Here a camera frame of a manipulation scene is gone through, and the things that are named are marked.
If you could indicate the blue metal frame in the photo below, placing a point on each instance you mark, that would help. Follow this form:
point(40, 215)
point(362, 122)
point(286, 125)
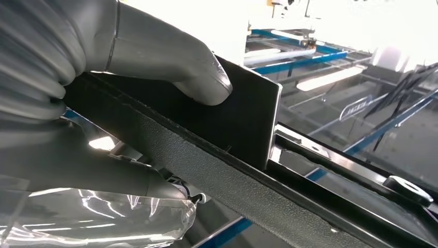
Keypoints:
point(308, 61)

